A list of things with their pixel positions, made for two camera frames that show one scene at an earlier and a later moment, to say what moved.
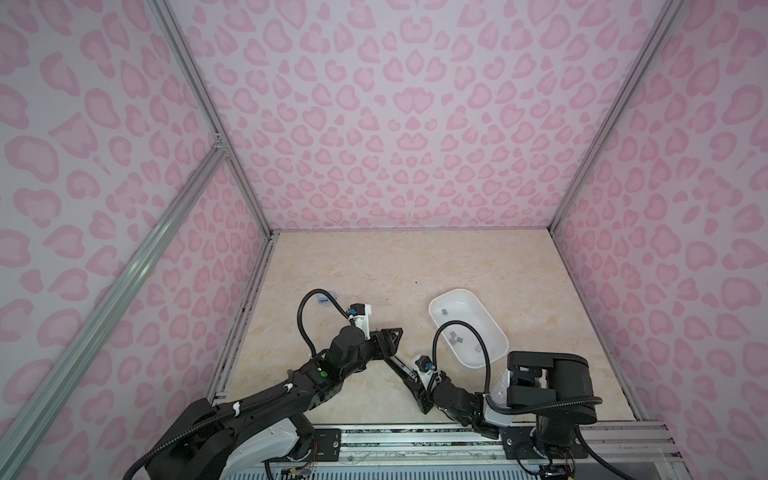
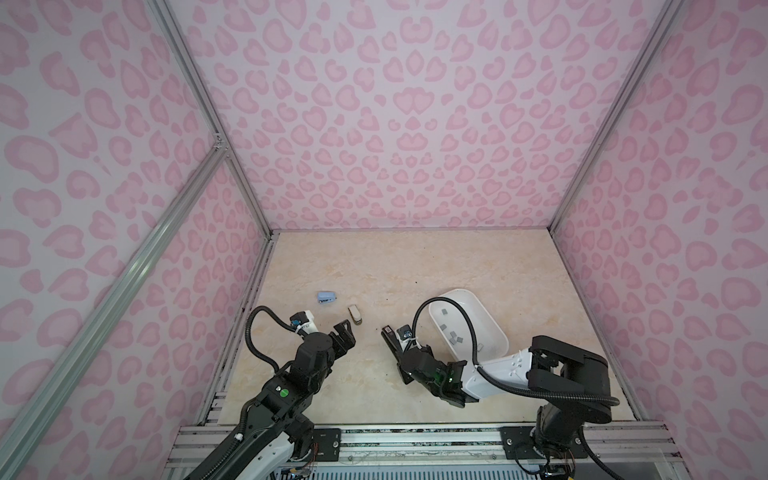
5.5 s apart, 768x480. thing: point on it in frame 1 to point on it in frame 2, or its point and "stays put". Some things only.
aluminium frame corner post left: x=195 y=78 stays put
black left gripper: x=376 y=341 to x=346 y=336
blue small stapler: x=323 y=298 stays put
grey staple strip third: x=454 y=339 stays put
